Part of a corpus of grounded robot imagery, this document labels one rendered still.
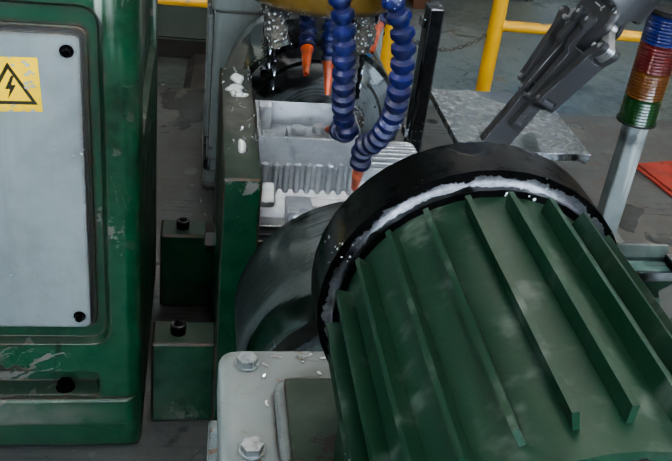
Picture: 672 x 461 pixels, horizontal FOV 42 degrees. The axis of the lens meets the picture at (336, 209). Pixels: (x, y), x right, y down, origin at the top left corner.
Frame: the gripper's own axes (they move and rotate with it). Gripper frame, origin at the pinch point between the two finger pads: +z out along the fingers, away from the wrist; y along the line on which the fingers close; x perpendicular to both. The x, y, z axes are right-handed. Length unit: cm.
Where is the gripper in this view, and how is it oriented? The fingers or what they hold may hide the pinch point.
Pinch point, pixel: (510, 122)
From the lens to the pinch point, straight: 102.6
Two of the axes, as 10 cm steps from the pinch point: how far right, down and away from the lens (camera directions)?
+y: 1.2, 5.1, -8.5
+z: -5.9, 7.3, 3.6
